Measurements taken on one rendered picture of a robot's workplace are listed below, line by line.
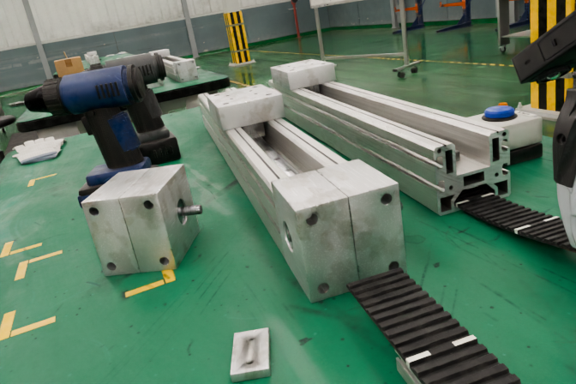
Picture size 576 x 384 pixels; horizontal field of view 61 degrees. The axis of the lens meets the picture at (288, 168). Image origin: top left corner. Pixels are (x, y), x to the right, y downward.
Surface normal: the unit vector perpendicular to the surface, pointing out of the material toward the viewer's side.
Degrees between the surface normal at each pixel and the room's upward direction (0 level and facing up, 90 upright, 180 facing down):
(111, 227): 90
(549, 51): 88
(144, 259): 90
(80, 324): 0
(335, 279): 90
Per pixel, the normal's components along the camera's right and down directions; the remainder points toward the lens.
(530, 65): -0.95, 0.21
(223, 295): -0.16, -0.94
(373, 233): 0.27, 0.26
